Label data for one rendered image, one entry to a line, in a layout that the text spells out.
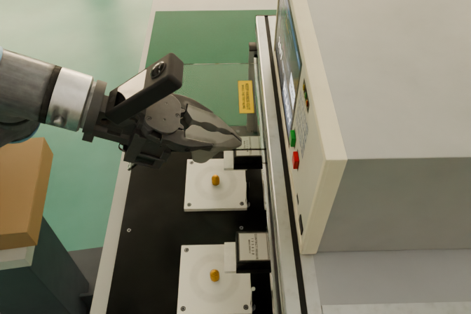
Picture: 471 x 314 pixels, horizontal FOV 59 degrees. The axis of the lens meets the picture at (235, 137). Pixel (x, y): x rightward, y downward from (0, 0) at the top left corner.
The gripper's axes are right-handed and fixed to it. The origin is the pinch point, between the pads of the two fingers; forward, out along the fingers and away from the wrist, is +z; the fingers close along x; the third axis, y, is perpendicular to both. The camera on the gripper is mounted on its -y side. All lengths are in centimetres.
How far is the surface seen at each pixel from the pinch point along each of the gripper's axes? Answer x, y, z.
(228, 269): 6.4, 28.2, 11.9
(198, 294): 7.4, 39.8, 10.6
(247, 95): -21.5, 9.8, 7.9
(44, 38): -192, 160, -58
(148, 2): -236, 133, 0
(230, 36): -86, 39, 20
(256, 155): -17.6, 21.9, 16.1
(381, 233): 14.4, -5.8, 17.0
